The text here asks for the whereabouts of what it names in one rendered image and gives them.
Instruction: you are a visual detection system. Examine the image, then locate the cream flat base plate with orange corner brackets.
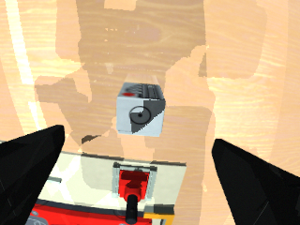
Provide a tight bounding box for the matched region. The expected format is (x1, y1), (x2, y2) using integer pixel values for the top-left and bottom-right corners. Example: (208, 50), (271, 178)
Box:
(38, 151), (187, 225)

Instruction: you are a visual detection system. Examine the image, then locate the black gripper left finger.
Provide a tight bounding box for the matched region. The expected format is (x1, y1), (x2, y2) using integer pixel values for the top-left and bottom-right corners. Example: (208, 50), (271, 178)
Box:
(0, 124), (65, 225)

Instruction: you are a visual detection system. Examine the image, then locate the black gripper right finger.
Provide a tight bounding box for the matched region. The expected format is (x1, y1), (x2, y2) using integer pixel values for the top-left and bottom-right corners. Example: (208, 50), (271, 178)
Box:
(211, 138), (300, 225)

